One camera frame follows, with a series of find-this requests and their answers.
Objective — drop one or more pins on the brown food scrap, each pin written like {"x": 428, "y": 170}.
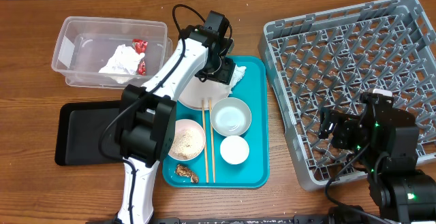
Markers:
{"x": 184, "y": 171}

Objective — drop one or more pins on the grey-green bowl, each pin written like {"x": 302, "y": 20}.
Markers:
{"x": 231, "y": 116}

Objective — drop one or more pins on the white napkin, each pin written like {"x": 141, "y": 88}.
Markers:
{"x": 124, "y": 61}
{"x": 237, "y": 76}

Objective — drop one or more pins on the red snack wrapper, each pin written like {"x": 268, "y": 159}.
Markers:
{"x": 140, "y": 48}

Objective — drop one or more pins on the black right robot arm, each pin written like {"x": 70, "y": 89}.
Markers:
{"x": 383, "y": 139}

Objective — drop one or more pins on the small white cup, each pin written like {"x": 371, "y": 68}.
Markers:
{"x": 234, "y": 150}

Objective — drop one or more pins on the pink bowl with rice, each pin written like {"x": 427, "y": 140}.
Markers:
{"x": 188, "y": 140}

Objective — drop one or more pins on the black tray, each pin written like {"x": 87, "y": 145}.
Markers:
{"x": 80, "y": 126}

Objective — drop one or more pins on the black table edge rail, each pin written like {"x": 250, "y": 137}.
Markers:
{"x": 296, "y": 219}

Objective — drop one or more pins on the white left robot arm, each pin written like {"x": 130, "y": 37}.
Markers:
{"x": 145, "y": 126}

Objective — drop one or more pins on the grey dishwasher rack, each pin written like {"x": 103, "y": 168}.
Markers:
{"x": 327, "y": 59}

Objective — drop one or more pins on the pink round plate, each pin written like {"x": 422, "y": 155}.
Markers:
{"x": 191, "y": 91}

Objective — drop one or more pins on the left wooden chopstick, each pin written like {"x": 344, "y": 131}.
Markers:
{"x": 205, "y": 142}

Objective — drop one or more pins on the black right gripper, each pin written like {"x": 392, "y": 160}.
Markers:
{"x": 343, "y": 124}

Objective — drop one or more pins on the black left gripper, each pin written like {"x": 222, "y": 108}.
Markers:
{"x": 225, "y": 73}

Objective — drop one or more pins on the teal plastic tray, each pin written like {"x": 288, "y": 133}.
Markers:
{"x": 252, "y": 173}

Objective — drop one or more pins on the clear plastic bin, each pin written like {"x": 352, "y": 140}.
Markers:
{"x": 85, "y": 44}

